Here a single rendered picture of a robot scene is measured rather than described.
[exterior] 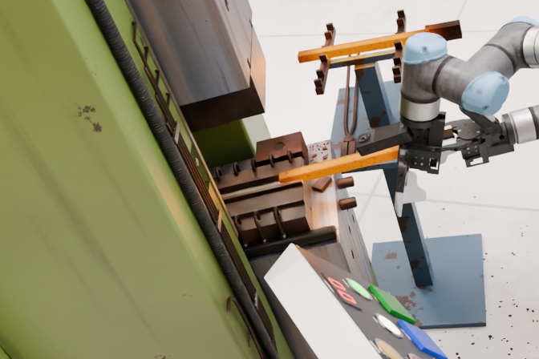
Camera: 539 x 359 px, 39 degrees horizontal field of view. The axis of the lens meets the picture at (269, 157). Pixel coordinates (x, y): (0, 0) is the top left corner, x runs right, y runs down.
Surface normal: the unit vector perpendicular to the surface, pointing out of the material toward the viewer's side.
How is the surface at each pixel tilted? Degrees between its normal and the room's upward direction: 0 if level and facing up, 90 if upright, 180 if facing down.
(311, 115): 0
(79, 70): 90
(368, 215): 0
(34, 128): 90
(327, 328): 30
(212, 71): 90
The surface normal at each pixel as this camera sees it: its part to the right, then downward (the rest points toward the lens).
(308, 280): -0.69, -0.41
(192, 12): 0.00, 0.62
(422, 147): -0.03, -0.80
